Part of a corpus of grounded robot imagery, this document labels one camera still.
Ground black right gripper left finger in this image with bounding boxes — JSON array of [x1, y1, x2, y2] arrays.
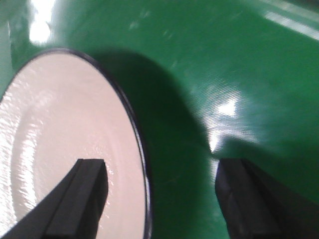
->
[[3, 159, 108, 239]]

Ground cream plate black rim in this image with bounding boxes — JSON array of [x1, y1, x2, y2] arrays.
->
[[0, 48, 153, 239]]

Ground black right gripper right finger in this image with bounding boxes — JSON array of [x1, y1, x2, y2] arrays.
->
[[215, 158, 319, 239]]

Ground green circular conveyor belt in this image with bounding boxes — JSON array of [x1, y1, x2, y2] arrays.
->
[[0, 0, 319, 239]]

